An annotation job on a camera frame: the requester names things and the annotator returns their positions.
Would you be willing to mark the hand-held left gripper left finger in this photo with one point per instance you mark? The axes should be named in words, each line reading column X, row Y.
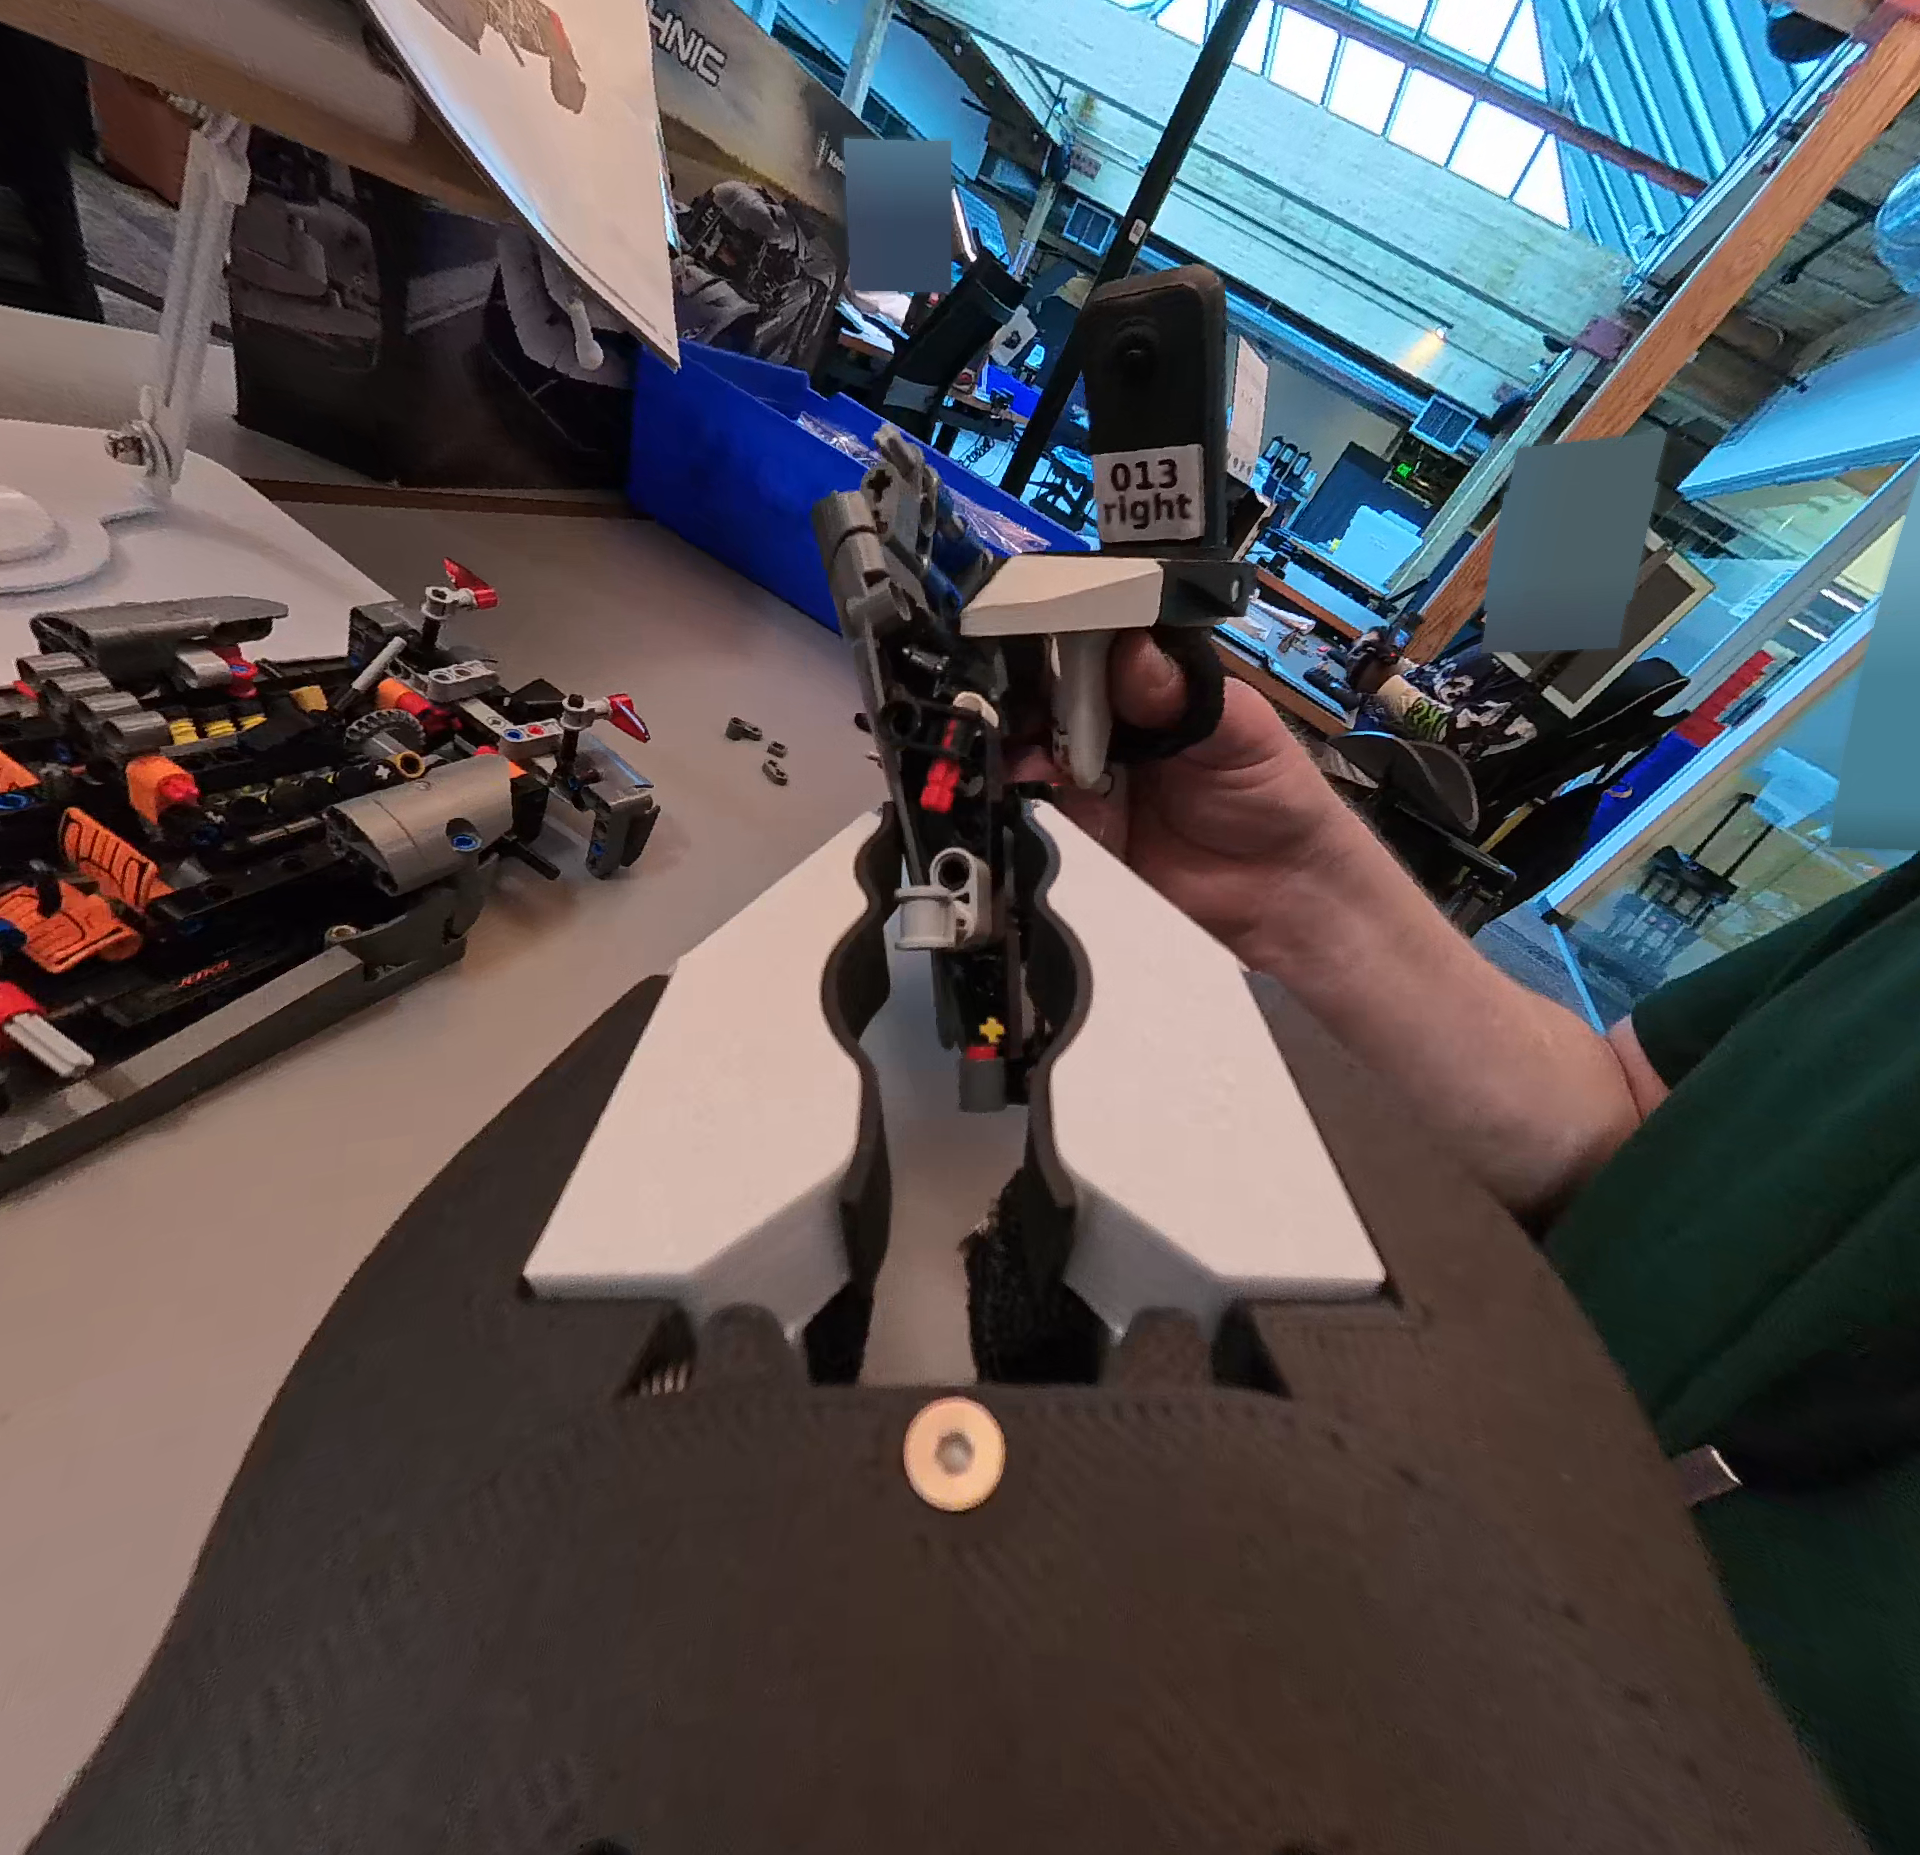
column 705, row 1135

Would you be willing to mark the person's right forearm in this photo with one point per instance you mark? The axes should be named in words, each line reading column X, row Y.
column 1469, row 1044

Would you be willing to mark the person's green shirt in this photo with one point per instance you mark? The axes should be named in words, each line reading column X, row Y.
column 1771, row 1286

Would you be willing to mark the blue plastic bin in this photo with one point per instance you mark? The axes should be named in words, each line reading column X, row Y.
column 720, row 475

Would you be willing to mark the dark printed lego box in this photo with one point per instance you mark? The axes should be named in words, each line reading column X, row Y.
column 750, row 249

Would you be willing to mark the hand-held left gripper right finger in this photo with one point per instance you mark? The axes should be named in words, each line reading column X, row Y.
column 1201, row 1135

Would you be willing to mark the person's right hand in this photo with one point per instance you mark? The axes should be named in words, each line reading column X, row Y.
column 1245, row 820

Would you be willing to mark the lego instruction booklet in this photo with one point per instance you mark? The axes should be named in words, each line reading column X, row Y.
column 586, row 206

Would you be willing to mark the clear plastic parts bags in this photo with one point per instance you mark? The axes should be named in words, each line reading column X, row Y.
column 840, row 437

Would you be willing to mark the large lego vehicle chassis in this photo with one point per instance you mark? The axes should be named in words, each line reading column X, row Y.
column 301, row 835

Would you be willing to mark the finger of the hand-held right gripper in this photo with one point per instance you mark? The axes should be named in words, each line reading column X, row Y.
column 1065, row 595

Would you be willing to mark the lego sub-assembly with blue parts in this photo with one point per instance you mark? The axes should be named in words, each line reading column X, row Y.
column 917, row 717

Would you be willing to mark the white metal book stand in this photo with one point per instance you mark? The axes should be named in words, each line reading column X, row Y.
column 180, row 310

